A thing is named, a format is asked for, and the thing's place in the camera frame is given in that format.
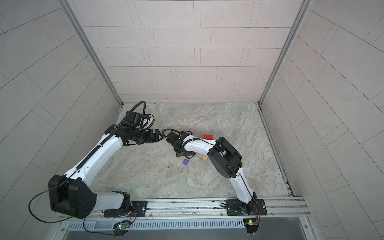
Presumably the aluminium mounting rail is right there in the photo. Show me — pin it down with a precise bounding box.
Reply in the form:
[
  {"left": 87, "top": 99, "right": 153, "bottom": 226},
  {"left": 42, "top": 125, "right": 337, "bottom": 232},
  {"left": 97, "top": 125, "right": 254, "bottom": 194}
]
[{"left": 58, "top": 196, "right": 311, "bottom": 223}]

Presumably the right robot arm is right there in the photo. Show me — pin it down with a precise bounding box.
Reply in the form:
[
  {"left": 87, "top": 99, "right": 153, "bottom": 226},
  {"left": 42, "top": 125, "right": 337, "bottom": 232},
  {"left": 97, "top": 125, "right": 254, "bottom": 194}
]
[{"left": 163, "top": 129, "right": 267, "bottom": 219}]

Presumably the left circuit board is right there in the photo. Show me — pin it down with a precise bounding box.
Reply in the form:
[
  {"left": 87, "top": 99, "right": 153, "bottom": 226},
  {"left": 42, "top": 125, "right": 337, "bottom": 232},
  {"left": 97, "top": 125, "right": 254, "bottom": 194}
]
[{"left": 113, "top": 221, "right": 132, "bottom": 231}]

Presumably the right circuit board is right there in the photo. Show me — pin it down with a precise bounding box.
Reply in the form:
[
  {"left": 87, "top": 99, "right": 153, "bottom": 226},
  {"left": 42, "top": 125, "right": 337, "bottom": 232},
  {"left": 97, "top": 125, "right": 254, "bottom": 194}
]
[{"left": 243, "top": 218, "right": 260, "bottom": 227}]

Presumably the red wood block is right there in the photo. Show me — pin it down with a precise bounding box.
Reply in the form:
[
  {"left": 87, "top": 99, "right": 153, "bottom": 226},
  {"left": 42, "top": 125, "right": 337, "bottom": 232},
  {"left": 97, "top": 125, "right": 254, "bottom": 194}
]
[{"left": 204, "top": 135, "right": 214, "bottom": 140}]

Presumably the circuit board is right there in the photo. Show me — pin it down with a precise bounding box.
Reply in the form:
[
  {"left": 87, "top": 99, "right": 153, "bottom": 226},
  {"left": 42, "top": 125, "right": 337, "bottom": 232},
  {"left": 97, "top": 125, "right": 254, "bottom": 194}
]
[
  {"left": 113, "top": 221, "right": 132, "bottom": 231},
  {"left": 243, "top": 218, "right": 260, "bottom": 227}
]

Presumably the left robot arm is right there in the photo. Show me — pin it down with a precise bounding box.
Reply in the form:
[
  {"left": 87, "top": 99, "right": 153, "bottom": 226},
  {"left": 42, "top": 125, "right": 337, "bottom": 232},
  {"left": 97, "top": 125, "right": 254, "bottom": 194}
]
[{"left": 48, "top": 111, "right": 163, "bottom": 219}]

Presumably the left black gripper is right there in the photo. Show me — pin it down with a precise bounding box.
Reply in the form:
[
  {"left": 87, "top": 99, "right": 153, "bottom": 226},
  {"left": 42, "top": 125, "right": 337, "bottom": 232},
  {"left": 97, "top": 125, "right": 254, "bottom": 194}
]
[{"left": 131, "top": 128, "right": 165, "bottom": 144}]

